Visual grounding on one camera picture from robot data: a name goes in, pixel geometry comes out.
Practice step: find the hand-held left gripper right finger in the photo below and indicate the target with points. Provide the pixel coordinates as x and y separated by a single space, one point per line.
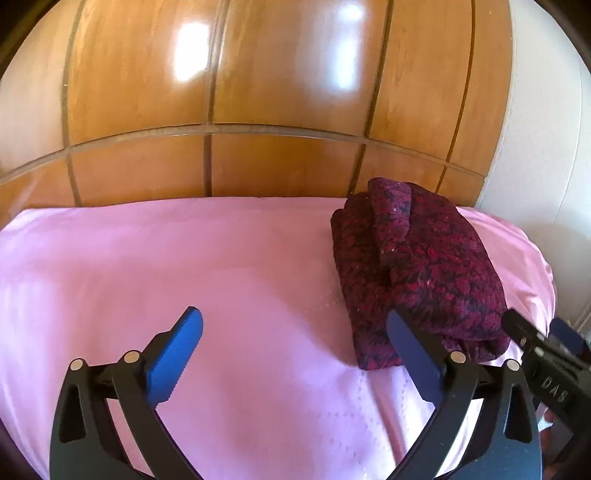
413 355

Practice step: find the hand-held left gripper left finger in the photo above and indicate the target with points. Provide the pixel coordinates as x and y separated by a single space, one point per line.
175 353

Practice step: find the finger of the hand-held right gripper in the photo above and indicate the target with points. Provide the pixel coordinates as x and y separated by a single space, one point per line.
521 330
568 337

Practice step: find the red and black patterned sweater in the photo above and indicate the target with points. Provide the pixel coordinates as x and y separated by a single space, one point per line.
429 263

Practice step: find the person's right hand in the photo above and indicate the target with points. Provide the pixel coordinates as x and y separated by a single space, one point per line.
547 421

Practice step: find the pink bed sheet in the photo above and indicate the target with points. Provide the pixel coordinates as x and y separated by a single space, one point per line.
184 277

